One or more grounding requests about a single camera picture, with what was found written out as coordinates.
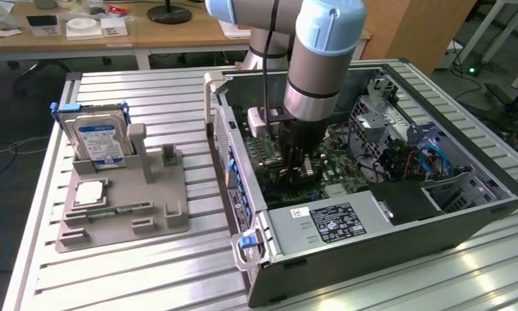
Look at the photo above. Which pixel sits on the device with green light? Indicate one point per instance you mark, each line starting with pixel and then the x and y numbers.
pixel 471 70

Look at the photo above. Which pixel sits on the black equipment stand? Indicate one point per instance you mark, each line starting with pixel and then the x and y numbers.
pixel 495 92

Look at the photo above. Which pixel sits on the wooden desk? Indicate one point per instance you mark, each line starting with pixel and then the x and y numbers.
pixel 46 43

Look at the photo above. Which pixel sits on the grey power supply unit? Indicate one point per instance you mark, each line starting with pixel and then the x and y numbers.
pixel 293 236

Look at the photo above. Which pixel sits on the grey parts rack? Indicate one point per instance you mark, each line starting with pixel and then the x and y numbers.
pixel 119 181

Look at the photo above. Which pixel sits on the black lamp base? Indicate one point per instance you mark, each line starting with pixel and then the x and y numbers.
pixel 170 14

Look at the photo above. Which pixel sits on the silver drive cage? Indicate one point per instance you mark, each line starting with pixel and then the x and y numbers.
pixel 370 126

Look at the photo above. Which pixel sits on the green RAM stick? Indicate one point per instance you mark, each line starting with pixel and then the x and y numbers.
pixel 109 212

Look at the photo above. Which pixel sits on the green motherboard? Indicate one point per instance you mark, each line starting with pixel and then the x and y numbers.
pixel 341 168

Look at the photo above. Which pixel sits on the black-topped white box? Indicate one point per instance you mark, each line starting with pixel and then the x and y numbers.
pixel 45 29

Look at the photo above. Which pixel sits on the red packet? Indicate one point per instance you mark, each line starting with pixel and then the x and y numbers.
pixel 118 10

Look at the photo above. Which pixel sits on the small white labelled box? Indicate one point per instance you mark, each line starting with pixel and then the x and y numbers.
pixel 114 26

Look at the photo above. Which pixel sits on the black office chair base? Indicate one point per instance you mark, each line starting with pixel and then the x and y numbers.
pixel 38 66

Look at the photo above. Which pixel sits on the silver chipset heatsink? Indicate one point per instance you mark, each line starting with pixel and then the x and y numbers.
pixel 337 191

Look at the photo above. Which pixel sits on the black open PC case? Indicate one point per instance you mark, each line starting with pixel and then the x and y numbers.
pixel 370 259

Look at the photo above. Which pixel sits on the white cup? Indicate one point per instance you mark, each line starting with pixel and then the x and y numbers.
pixel 63 3

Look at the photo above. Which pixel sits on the wooden cabinet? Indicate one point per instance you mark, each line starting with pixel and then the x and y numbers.
pixel 414 32

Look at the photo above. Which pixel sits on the hard disk in blue caddy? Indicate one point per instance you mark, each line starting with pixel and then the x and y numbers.
pixel 97 139

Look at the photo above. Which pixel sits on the silver CPU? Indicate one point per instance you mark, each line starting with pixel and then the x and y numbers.
pixel 89 193

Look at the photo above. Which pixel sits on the white paper slip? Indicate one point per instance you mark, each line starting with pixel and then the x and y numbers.
pixel 3 33

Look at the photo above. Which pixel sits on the white desk frame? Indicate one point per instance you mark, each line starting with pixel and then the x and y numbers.
pixel 503 30

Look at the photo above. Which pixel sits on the grey cup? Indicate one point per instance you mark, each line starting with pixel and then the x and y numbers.
pixel 45 4

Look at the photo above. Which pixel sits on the white box with bowl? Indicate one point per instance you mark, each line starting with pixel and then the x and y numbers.
pixel 83 30

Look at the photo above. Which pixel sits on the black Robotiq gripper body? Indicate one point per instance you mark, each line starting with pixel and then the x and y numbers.
pixel 303 136

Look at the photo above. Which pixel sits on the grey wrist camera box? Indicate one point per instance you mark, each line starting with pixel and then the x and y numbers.
pixel 257 123

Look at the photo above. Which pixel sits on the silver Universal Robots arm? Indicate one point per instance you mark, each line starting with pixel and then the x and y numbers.
pixel 319 64

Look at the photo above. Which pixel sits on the stack of papers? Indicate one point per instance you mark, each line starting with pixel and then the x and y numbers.
pixel 233 32

